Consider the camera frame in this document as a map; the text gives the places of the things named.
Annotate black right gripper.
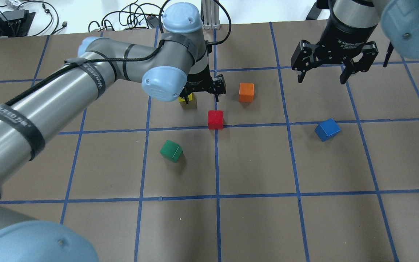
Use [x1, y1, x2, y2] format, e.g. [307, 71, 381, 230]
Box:
[291, 15, 379, 84]

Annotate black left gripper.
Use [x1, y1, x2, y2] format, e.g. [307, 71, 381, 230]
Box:
[179, 55, 227, 104]

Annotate red wooden cube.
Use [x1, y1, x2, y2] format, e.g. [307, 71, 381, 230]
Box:
[207, 110, 223, 130]

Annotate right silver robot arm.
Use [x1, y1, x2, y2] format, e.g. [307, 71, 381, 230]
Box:
[291, 0, 419, 84]

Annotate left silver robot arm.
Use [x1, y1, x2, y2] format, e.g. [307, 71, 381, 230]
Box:
[0, 2, 226, 262]

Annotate yellow wooden cube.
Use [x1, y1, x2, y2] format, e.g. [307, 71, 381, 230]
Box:
[178, 93, 193, 104]

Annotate orange wooden cube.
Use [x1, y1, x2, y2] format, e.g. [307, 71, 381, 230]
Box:
[238, 83, 255, 103]

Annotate green wooden cube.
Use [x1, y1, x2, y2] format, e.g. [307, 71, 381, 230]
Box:
[159, 140, 183, 163]

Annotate blue wooden cube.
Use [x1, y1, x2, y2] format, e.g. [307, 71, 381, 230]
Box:
[314, 118, 342, 142]

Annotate aluminium frame post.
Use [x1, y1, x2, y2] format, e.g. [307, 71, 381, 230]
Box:
[201, 0, 221, 30]

